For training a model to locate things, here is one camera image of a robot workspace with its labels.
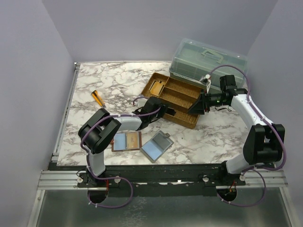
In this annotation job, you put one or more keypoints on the woven wicker divided tray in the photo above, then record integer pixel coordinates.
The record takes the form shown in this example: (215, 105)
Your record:
(179, 96)

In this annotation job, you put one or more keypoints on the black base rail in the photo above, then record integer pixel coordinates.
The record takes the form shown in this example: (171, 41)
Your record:
(142, 180)

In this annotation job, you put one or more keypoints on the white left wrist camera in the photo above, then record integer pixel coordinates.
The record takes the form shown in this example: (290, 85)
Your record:
(141, 101)

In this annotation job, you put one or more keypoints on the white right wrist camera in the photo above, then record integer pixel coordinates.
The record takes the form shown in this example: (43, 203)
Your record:
(207, 80)

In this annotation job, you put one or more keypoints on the grey card holder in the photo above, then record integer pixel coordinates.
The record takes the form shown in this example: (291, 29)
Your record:
(152, 151)

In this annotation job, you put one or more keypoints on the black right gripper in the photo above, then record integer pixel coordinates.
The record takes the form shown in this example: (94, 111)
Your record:
(198, 108)

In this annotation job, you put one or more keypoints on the gold VIP card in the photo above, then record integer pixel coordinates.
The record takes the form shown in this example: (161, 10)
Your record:
(132, 140)

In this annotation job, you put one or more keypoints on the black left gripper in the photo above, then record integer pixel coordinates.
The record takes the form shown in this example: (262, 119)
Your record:
(162, 111)

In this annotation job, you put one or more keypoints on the clear green plastic toolbox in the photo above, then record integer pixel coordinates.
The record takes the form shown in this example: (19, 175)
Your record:
(193, 60)

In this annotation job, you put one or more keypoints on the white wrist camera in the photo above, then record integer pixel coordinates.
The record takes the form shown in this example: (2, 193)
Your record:
(141, 101)
(207, 80)

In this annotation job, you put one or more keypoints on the yellow cards in tray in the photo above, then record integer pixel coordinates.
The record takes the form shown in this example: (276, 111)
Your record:
(156, 87)

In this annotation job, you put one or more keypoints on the brown open card holder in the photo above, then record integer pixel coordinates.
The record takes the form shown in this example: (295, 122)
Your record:
(119, 142)

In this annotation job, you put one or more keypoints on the grey credit card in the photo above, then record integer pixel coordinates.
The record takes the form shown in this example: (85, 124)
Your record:
(171, 112)
(162, 141)

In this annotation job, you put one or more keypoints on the orange utility knife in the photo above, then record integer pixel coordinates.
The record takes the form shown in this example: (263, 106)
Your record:
(98, 99)

